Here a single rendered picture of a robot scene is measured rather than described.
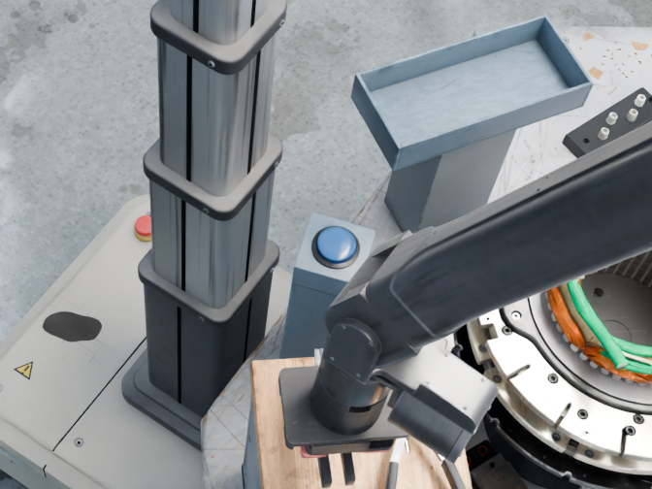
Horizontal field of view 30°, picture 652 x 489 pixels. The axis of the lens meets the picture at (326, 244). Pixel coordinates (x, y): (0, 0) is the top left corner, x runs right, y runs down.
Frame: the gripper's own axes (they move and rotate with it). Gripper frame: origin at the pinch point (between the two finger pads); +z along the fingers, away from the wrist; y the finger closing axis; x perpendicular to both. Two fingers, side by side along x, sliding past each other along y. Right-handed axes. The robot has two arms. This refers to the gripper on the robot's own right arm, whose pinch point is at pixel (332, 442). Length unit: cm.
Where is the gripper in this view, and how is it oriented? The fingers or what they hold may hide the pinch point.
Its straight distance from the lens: 105.7
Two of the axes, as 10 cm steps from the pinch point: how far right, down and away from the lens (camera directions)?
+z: -1.2, 5.0, 8.6
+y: 9.9, -0.5, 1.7
